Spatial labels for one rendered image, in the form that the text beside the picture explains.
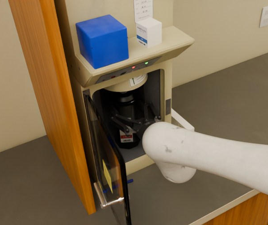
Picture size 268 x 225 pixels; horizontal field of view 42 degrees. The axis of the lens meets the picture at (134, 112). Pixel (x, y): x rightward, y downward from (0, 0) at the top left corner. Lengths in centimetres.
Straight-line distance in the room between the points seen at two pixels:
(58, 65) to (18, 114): 71
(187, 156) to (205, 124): 74
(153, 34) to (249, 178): 45
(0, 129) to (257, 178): 110
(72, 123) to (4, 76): 54
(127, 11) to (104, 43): 16
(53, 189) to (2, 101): 41
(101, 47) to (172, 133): 28
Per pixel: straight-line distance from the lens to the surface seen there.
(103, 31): 87
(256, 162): 79
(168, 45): 98
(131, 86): 114
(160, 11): 106
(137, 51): 96
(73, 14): 93
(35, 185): 141
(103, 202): 96
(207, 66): 194
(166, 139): 88
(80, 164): 108
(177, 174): 100
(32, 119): 158
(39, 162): 149
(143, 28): 95
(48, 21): 82
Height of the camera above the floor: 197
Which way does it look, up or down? 39 degrees down
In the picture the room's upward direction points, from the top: 4 degrees counter-clockwise
